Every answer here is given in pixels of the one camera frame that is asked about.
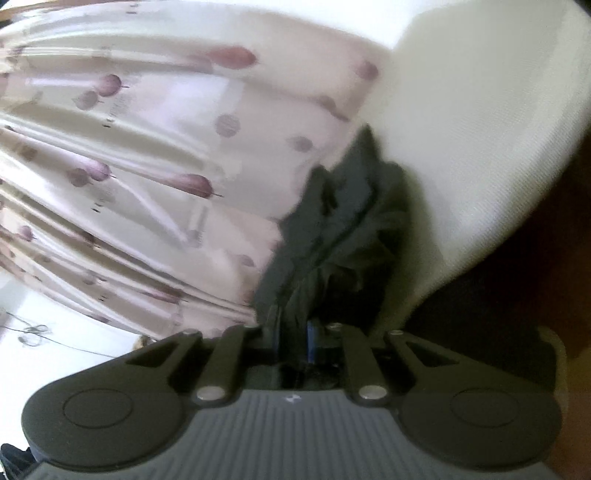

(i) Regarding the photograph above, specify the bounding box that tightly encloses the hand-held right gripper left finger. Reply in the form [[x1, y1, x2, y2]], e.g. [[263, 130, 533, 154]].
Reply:
[[121, 322, 283, 408]]

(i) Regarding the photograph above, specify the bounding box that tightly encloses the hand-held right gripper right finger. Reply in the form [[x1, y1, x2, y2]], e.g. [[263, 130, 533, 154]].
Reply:
[[307, 320, 467, 408]]

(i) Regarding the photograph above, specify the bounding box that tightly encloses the black garment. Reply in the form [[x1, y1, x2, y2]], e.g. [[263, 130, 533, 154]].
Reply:
[[252, 126, 413, 372]]

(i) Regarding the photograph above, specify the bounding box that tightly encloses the leaf print curtain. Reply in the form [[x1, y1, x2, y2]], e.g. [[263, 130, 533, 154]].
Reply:
[[0, 0, 399, 343]]

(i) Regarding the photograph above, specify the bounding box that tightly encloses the white bed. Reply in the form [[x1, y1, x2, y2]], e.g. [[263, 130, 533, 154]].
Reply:
[[364, 0, 588, 326]]

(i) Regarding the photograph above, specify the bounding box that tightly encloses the thin dark cable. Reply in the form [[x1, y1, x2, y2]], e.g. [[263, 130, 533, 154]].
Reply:
[[0, 311, 118, 359]]

